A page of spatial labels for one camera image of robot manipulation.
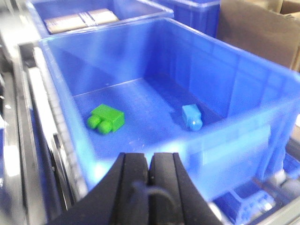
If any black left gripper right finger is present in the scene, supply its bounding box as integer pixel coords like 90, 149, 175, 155
149, 153, 222, 225

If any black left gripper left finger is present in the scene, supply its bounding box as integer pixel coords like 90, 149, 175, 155
50, 153, 149, 225

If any blue single-stud toy block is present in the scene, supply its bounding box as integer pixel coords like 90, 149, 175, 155
181, 104, 203, 131

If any green two-stud toy block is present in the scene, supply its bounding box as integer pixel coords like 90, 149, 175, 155
87, 104, 125, 135

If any large blue plastic bin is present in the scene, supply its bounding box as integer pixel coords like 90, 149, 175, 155
39, 19, 300, 201

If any rear blue plastic bin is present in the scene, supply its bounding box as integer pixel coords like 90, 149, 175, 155
26, 0, 174, 38

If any brown cardboard packet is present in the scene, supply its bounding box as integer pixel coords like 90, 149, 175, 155
45, 8, 119, 34

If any brown cardboard box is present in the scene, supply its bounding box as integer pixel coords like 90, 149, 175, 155
217, 0, 300, 71

